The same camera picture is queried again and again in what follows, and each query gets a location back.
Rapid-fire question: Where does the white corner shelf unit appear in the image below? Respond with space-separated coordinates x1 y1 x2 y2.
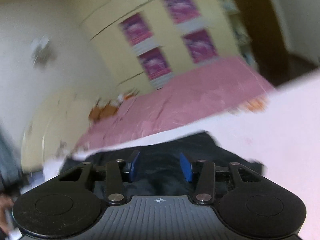
220 0 259 71

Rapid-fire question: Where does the black puffer jacket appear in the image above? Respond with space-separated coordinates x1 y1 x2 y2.
60 130 264 201

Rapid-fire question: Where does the cream wardrobe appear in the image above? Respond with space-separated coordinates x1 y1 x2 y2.
69 0 241 94

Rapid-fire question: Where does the pink bed cover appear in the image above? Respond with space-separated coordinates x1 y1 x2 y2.
74 57 275 150

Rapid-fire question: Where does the cream bed headboard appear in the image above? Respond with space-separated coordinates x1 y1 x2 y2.
21 88 121 170

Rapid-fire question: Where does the purple poster upper right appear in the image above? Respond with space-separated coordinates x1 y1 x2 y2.
162 0 201 24

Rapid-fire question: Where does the person's left hand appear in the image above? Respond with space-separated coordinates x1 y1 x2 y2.
0 194 14 237

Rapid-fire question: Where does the purple poster lower right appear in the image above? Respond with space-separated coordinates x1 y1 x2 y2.
182 29 218 64

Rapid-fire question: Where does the wall lamp sconce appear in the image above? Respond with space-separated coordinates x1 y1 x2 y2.
30 36 56 68

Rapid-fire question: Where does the purple poster upper left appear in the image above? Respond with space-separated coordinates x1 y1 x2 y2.
118 12 153 46

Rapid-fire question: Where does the white floral bed sheet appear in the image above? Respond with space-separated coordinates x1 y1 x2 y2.
7 71 320 240

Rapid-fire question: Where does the grey blue curtain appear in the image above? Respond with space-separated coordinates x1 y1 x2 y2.
1 127 23 195

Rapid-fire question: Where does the purple poster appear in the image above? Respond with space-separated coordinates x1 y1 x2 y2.
182 29 218 64
118 12 153 46
162 0 201 24
138 47 171 80

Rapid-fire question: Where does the purple poster lower left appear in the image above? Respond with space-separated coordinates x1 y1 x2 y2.
138 47 171 80

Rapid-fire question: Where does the brown wooden door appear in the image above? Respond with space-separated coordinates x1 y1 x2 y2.
235 0 317 86

